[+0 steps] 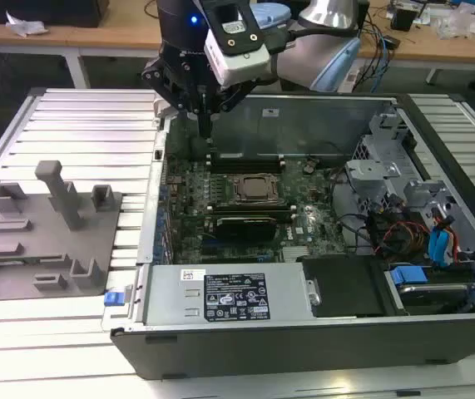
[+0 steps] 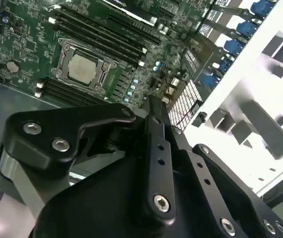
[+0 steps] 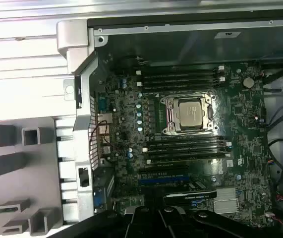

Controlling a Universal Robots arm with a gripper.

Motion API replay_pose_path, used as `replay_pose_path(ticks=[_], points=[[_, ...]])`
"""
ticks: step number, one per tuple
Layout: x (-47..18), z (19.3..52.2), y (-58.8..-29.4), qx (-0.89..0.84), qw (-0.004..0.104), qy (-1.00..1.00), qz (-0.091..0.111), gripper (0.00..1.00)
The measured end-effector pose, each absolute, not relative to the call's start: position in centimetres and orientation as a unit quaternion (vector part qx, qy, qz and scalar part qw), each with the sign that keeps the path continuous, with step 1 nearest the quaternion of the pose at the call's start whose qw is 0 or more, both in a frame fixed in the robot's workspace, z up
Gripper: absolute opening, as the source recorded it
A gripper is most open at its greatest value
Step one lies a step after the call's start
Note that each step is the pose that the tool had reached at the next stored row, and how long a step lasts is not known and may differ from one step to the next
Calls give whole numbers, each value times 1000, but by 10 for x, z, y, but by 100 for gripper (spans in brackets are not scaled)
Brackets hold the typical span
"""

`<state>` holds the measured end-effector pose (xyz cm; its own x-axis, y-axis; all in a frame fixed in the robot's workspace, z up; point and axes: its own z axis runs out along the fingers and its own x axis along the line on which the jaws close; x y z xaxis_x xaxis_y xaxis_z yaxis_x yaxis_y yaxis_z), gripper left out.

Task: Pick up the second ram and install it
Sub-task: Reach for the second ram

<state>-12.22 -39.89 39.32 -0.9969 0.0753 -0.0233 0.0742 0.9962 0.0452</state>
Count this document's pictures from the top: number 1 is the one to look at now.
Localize black RAM slot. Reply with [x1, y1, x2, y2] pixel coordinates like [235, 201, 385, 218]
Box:
[210, 213, 298, 221]
[209, 209, 296, 215]
[210, 169, 287, 176]
[208, 202, 290, 208]
[208, 205, 293, 212]

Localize wooden desk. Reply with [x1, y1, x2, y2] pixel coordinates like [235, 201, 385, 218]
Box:
[359, 7, 475, 86]
[0, 18, 166, 91]

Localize large black equipment case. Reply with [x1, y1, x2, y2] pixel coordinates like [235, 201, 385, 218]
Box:
[0, 0, 110, 29]

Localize crumpled white paper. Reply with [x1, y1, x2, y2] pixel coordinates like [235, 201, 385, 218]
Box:
[4, 11, 50, 37]

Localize metal CPU socket cover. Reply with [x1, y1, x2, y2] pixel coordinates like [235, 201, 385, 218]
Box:
[230, 171, 285, 205]

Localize silver CPU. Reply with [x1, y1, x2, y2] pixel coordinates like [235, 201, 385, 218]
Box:
[240, 177, 276, 199]

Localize white power strip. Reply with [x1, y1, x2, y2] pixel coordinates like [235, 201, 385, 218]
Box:
[339, 66, 362, 93]

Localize black graphics card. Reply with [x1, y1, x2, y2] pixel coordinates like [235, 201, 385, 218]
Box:
[213, 214, 279, 243]

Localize small black box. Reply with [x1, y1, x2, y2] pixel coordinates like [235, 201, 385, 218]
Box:
[389, 4, 420, 32]

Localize grey metal drive cage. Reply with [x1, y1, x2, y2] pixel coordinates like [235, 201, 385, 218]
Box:
[343, 111, 475, 271]

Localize green motherboard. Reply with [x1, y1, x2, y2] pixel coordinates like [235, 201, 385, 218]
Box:
[164, 154, 349, 265]

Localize grey parts rack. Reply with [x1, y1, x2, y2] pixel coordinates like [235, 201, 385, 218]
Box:
[0, 160, 124, 303]

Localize silver finned heatsink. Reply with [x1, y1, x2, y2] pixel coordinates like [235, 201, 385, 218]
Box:
[281, 246, 318, 264]

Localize grey power supply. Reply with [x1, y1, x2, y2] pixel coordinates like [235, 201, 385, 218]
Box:
[143, 263, 319, 328]

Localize clear plastic bags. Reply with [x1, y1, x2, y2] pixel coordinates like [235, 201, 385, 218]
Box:
[435, 6, 475, 42]

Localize blue case latch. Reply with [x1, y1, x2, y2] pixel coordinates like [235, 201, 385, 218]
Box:
[104, 289, 133, 309]

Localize black plastic cover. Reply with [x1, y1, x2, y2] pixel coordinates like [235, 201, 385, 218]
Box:
[297, 254, 408, 319]

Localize black PC case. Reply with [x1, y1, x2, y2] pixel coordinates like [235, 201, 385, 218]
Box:
[101, 91, 475, 382]

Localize blue disk carrier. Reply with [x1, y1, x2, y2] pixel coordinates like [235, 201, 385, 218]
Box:
[386, 264, 475, 316]

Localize silver hard disk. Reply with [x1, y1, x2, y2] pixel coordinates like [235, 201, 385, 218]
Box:
[398, 283, 472, 313]

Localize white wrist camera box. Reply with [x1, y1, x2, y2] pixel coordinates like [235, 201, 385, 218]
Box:
[202, 0, 272, 87]

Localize black camera cable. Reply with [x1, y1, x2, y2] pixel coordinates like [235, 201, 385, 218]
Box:
[269, 22, 359, 47]

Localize red yellow power wires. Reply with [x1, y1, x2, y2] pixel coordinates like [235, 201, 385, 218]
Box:
[379, 220, 428, 255]

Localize blue data cable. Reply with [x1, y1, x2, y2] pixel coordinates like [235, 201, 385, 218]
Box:
[427, 209, 458, 271]

